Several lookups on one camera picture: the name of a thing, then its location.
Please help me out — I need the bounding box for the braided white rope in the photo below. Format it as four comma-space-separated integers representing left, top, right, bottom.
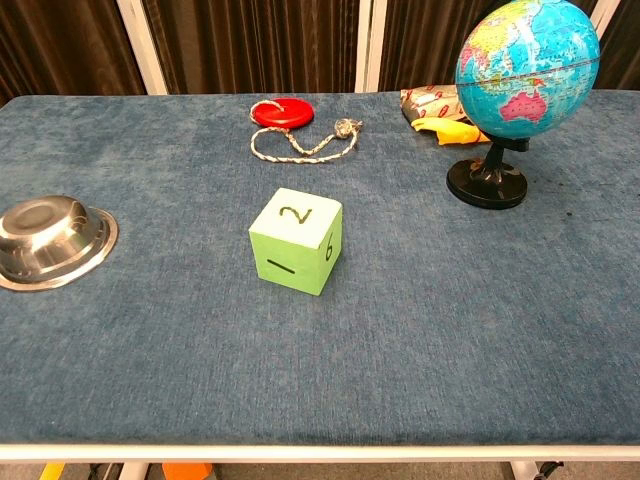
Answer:
249, 99, 362, 165

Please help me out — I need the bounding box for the red plastic disc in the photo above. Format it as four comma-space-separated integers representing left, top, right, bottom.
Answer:
249, 98, 316, 130

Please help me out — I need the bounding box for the orange box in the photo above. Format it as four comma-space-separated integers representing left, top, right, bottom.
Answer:
162, 462, 214, 480

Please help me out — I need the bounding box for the blue table mat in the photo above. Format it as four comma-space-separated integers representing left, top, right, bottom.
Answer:
0, 89, 640, 447

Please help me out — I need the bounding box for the green numbered cube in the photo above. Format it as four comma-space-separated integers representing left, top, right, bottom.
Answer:
248, 187, 345, 297

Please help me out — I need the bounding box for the white frame post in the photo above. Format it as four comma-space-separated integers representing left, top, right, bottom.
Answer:
591, 0, 624, 36
354, 0, 389, 94
116, 0, 169, 96

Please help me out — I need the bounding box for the crumpled snack bag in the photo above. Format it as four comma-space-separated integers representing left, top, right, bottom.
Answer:
399, 84, 469, 123

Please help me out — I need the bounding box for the blue globe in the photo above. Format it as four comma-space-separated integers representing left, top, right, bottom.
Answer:
446, 0, 601, 211

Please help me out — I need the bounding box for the white table frame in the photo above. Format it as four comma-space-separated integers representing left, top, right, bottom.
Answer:
0, 442, 640, 480

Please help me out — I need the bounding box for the upturned steel bowl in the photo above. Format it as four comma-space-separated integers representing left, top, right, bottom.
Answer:
0, 194, 120, 293

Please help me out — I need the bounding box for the dark brown curtain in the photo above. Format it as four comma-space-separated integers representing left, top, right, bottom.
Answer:
378, 0, 524, 93
594, 0, 640, 92
141, 0, 362, 95
0, 0, 147, 107

